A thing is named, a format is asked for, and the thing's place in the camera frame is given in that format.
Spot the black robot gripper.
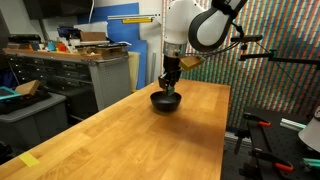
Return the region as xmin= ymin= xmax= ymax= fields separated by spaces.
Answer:
xmin=157 ymin=54 xmax=183 ymax=98

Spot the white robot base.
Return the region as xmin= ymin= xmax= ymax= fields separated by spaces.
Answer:
xmin=297 ymin=105 xmax=320 ymax=154

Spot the black bowl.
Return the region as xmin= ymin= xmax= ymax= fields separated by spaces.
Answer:
xmin=149 ymin=90 xmax=183 ymax=113

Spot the beige foam panel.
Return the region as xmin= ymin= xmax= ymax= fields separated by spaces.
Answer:
xmin=128 ymin=51 xmax=141 ymax=92

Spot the blue board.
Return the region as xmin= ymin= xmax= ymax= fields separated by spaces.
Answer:
xmin=77 ymin=2 xmax=148 ymax=90

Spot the yellow spirit level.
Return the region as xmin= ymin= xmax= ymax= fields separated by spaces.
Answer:
xmin=121 ymin=17 xmax=155 ymax=25

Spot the cardboard box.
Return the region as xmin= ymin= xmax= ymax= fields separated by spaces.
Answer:
xmin=79 ymin=30 xmax=108 ymax=43

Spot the grey drawer tool cabinet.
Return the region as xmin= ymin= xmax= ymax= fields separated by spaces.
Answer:
xmin=5 ymin=53 xmax=133 ymax=122

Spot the orange small box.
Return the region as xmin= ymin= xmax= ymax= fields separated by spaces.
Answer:
xmin=55 ymin=42 xmax=68 ymax=53

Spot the wooden cabinet worktop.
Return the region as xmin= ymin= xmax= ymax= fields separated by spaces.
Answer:
xmin=2 ymin=47 xmax=129 ymax=63

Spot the multicolour patterned backdrop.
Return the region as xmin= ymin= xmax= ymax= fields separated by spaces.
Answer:
xmin=160 ymin=0 xmax=320 ymax=129

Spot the black optical breadboard table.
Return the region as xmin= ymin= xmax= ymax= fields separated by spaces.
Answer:
xmin=220 ymin=105 xmax=320 ymax=180

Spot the black monitor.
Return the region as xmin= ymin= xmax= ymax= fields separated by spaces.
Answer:
xmin=22 ymin=0 xmax=95 ymax=21

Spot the wooden block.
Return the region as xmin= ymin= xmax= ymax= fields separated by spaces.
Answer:
xmin=14 ymin=79 xmax=42 ymax=97

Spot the grey storage bin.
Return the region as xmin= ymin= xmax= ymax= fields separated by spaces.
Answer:
xmin=0 ymin=92 xmax=69 ymax=153

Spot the black foam pad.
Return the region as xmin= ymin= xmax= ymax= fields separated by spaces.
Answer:
xmin=0 ymin=89 xmax=53 ymax=116

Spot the teal tray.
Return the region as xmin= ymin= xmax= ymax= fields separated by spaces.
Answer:
xmin=0 ymin=86 xmax=23 ymax=102

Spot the yellow wrist camera box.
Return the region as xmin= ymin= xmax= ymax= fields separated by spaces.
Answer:
xmin=178 ymin=54 xmax=206 ymax=73

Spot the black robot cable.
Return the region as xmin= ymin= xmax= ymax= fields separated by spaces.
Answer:
xmin=184 ymin=22 xmax=246 ymax=58

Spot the silver metal rail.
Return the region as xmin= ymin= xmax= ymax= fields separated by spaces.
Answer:
xmin=106 ymin=13 xmax=162 ymax=21

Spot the black camera on stand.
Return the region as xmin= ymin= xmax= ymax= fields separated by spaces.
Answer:
xmin=230 ymin=34 xmax=264 ymax=45

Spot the black clamp with orange handle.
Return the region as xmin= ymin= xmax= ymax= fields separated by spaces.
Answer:
xmin=249 ymin=148 xmax=295 ymax=173
xmin=242 ymin=112 xmax=272 ymax=128

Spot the white cable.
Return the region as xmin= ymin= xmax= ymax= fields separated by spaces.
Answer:
xmin=87 ymin=0 xmax=96 ymax=25

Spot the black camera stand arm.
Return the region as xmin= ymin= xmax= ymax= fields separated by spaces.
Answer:
xmin=237 ymin=43 xmax=320 ymax=71

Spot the aluminium profile rail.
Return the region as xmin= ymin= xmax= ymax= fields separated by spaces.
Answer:
xmin=279 ymin=117 xmax=307 ymax=132

